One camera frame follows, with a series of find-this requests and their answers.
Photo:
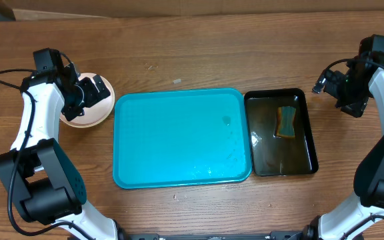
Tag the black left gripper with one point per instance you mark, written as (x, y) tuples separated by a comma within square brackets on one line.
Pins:
[(94, 96)]

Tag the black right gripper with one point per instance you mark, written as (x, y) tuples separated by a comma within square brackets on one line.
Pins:
[(356, 108)]

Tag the white plate with stain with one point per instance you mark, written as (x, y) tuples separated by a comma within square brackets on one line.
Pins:
[(97, 113)]

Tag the green and yellow sponge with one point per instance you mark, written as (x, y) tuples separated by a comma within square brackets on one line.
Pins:
[(285, 122)]

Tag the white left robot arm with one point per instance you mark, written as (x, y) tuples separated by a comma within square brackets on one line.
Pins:
[(44, 188)]

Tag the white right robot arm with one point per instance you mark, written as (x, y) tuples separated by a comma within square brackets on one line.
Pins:
[(365, 206)]

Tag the teal plastic tray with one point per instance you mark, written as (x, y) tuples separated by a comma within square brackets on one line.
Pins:
[(180, 138)]

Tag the black water tray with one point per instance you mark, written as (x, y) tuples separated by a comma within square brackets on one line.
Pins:
[(271, 155)]

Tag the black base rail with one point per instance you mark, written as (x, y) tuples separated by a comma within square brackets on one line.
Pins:
[(274, 235)]

